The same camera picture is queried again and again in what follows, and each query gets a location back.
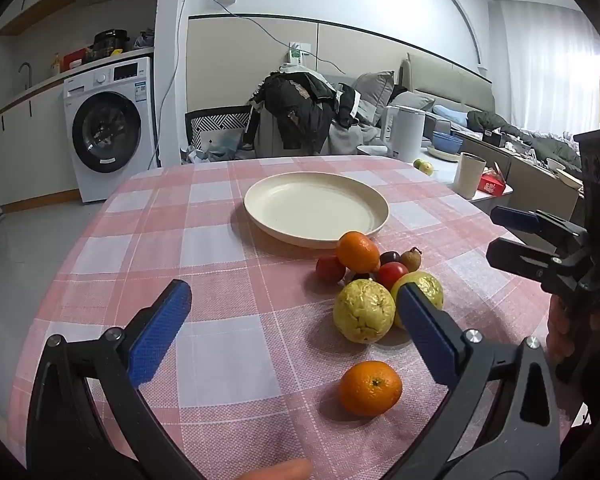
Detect geometric patterned chair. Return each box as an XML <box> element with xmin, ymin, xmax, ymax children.
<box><xmin>185</xmin><ymin>106</ymin><xmax>253</xmax><ymax>163</ymax></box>

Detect orange mandarin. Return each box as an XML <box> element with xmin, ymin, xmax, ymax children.
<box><xmin>336</xmin><ymin>231</ymin><xmax>381</xmax><ymax>274</ymax></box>
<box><xmin>339</xmin><ymin>360</ymin><xmax>403</xmax><ymax>417</ymax></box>

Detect blue bowls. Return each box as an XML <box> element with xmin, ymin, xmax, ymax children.
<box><xmin>432</xmin><ymin>131</ymin><xmax>465</xmax><ymax>153</ymax></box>

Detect blue cable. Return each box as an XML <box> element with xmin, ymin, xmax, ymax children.
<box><xmin>150</xmin><ymin>0</ymin><xmax>396</xmax><ymax>168</ymax></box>

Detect white lower kitchen cabinet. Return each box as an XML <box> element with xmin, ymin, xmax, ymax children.
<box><xmin>0</xmin><ymin>80</ymin><xmax>81</xmax><ymax>213</ymax></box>

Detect light grey pillow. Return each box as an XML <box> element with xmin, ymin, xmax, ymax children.
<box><xmin>390</xmin><ymin>91</ymin><xmax>436</xmax><ymax>113</ymax></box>

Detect brown longan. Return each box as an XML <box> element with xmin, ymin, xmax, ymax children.
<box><xmin>400</xmin><ymin>246</ymin><xmax>423</xmax><ymax>272</ymax></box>

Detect white plastic bags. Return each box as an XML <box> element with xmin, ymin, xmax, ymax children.
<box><xmin>180</xmin><ymin>130</ymin><xmax>246</xmax><ymax>163</ymax></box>

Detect person's right hand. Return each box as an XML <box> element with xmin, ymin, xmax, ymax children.
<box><xmin>546</xmin><ymin>299</ymin><xmax>578</xmax><ymax>363</ymax></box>

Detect black cooker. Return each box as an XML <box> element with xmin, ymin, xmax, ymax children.
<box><xmin>91</xmin><ymin>29</ymin><xmax>131</xmax><ymax>57</ymax></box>

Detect white green wall device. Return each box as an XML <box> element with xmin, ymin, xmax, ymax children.
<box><xmin>287</xmin><ymin>41</ymin><xmax>313</xmax><ymax>68</ymax></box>

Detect grey chair back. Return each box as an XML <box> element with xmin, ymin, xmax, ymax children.
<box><xmin>505</xmin><ymin>152</ymin><xmax>581</xmax><ymax>221</ymax></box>

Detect white side table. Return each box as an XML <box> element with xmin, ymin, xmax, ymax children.
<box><xmin>357</xmin><ymin>142</ymin><xmax>513</xmax><ymax>206</ymax></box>

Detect small cream plate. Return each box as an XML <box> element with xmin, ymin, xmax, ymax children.
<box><xmin>426</xmin><ymin>146</ymin><xmax>463</xmax><ymax>162</ymax></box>

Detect pile of black jackets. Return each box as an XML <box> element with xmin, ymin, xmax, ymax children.
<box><xmin>250</xmin><ymin>71</ymin><xmax>366</xmax><ymax>153</ymax></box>

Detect white curtain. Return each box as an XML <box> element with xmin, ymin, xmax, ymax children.
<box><xmin>500</xmin><ymin>0</ymin><xmax>600</xmax><ymax>133</ymax></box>

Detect beige sofa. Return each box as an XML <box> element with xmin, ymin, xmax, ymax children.
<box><xmin>400</xmin><ymin>52</ymin><xmax>496</xmax><ymax>126</ymax></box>

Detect dark blanket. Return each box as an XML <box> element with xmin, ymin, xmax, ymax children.
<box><xmin>467</xmin><ymin>110</ymin><xmax>583</xmax><ymax>166</ymax></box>

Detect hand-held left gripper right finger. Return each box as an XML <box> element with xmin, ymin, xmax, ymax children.
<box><xmin>385</xmin><ymin>282</ymin><xmax>563</xmax><ymax>480</ymax></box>

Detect pink checked tablecloth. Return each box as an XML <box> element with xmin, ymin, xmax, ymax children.
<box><xmin>7</xmin><ymin>155</ymin><xmax>588</xmax><ymax>480</ymax></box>

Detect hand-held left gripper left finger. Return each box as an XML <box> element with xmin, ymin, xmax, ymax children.
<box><xmin>26</xmin><ymin>279</ymin><xmax>206</xmax><ymax>480</ymax></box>

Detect person's left hand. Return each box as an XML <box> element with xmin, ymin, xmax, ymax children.
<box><xmin>240</xmin><ymin>459</ymin><xmax>313</xmax><ymax>480</ymax></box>

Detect dark grey pillow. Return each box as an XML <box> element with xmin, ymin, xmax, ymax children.
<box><xmin>352</xmin><ymin>71</ymin><xmax>396</xmax><ymax>126</ymax></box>

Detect grey chair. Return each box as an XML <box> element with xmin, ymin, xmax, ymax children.
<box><xmin>255</xmin><ymin>105</ymin><xmax>331</xmax><ymax>158</ymax></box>
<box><xmin>505</xmin><ymin>152</ymin><xmax>581</xmax><ymax>221</ymax></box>

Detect cream cup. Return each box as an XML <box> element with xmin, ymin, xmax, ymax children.
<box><xmin>452</xmin><ymin>152</ymin><xmax>487</xmax><ymax>200</ymax></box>

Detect white kettle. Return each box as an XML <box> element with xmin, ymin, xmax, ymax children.
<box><xmin>380</xmin><ymin>105</ymin><xmax>426</xmax><ymax>163</ymax></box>

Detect red tissue box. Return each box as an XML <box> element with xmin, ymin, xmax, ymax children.
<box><xmin>477</xmin><ymin>167</ymin><xmax>513</xmax><ymax>196</ymax></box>

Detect red cherry tomato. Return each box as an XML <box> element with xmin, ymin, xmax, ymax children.
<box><xmin>375</xmin><ymin>261</ymin><xmax>410</xmax><ymax>292</ymax></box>
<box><xmin>315</xmin><ymin>255</ymin><xmax>348</xmax><ymax>283</ymax></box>

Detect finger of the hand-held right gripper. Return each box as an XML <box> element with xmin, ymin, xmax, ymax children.
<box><xmin>486</xmin><ymin>239</ymin><xmax>598</xmax><ymax>296</ymax></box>
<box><xmin>491</xmin><ymin>206</ymin><xmax>588</xmax><ymax>248</ymax></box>

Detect smooth yellow passion fruit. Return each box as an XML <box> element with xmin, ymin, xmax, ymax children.
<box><xmin>390</xmin><ymin>271</ymin><xmax>444</xmax><ymax>331</ymax></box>

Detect wrinkled yellow passion fruit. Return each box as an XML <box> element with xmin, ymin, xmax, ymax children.
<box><xmin>333</xmin><ymin>280</ymin><xmax>397</xmax><ymax>345</ymax></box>

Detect white washing machine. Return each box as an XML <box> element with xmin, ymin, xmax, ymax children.
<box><xmin>62</xmin><ymin>56</ymin><xmax>160</xmax><ymax>204</ymax></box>

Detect light blue pillow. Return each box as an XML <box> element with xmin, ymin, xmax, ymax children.
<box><xmin>432</xmin><ymin>105</ymin><xmax>471</xmax><ymax>126</ymax></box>

